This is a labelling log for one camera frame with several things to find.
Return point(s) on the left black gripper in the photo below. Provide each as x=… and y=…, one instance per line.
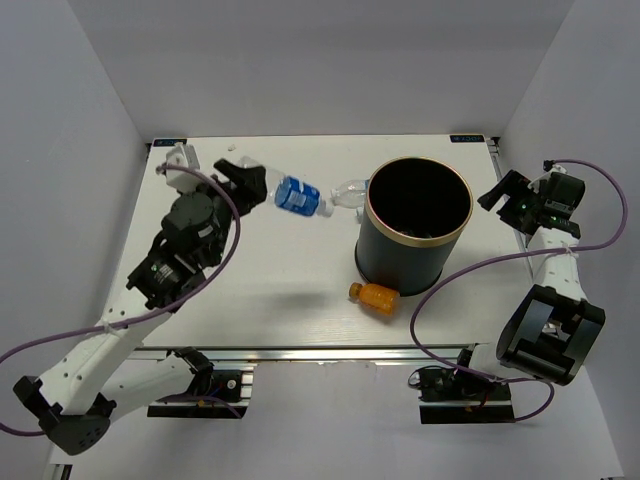
x=249, y=183

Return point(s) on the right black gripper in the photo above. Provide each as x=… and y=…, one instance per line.
x=511, y=183

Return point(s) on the orange plastic bottle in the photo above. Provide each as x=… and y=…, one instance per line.
x=374, y=296

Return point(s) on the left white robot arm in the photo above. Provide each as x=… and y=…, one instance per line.
x=77, y=400

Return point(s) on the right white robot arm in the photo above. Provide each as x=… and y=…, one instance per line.
x=554, y=327

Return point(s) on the dark round bin gold rim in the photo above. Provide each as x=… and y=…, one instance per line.
x=415, y=210

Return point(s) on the right blue table sticker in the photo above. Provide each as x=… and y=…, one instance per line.
x=467, y=138

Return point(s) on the blue table sticker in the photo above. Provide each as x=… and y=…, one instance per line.
x=467, y=138
x=167, y=142

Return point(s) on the left blue table sticker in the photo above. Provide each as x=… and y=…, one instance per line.
x=167, y=142

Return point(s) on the clear bottle white cap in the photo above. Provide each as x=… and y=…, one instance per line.
x=351, y=194

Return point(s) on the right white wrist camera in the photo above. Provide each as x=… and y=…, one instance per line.
x=549, y=167

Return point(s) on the aluminium front rail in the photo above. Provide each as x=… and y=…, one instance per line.
x=316, y=354

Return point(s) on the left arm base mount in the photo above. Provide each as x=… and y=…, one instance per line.
x=215, y=392

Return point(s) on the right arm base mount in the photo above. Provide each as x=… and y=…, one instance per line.
x=450, y=397

